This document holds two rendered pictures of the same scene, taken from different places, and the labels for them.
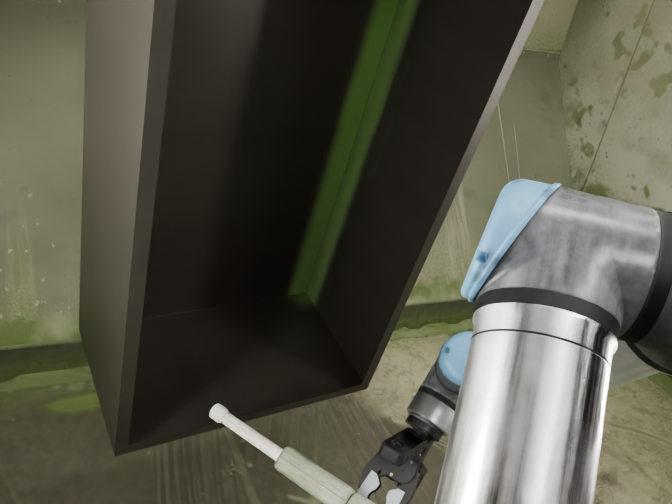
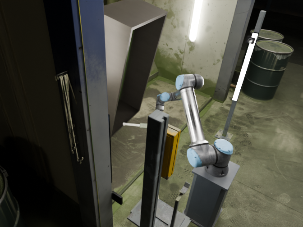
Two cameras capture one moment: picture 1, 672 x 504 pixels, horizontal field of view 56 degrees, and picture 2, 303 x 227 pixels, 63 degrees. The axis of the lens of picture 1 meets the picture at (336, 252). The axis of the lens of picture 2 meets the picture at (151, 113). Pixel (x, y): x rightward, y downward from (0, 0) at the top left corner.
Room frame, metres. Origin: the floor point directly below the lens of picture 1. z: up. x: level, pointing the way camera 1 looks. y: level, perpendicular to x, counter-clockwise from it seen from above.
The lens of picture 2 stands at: (-0.94, 0.90, 2.16)
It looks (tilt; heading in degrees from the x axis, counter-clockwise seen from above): 36 degrees down; 331
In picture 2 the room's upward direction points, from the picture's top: 5 degrees clockwise
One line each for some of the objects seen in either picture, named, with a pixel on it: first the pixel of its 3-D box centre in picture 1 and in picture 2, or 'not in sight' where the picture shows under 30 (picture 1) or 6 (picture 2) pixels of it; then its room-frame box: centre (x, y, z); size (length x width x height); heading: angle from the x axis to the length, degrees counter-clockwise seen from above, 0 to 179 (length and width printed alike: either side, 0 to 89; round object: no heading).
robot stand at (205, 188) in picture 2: not in sight; (208, 192); (0.02, -0.29, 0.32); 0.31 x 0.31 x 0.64; 29
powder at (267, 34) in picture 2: not in sight; (267, 34); (2.08, -3.03, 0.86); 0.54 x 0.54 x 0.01
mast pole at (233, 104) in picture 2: not in sight; (240, 83); (0.86, -1.26, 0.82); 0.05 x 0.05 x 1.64; 29
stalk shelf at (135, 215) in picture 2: not in sight; (158, 218); (-0.26, 0.41, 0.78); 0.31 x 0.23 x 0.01; 29
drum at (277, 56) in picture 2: not in sight; (265, 71); (1.57, -2.63, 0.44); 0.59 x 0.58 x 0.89; 134
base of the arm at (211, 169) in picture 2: not in sight; (218, 164); (0.02, -0.29, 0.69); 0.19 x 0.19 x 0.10
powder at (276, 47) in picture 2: not in sight; (273, 47); (1.57, -2.63, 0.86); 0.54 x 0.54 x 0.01
